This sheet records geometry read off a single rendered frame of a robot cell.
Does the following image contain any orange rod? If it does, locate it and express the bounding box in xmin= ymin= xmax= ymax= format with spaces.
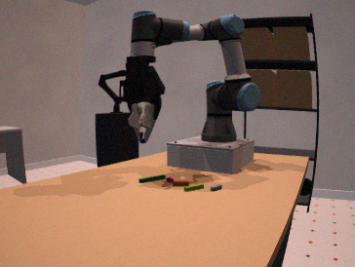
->
xmin=173 ymin=181 xmax=189 ymax=186

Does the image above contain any lime green rod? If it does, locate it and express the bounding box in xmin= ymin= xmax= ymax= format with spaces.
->
xmin=184 ymin=184 xmax=204 ymax=192

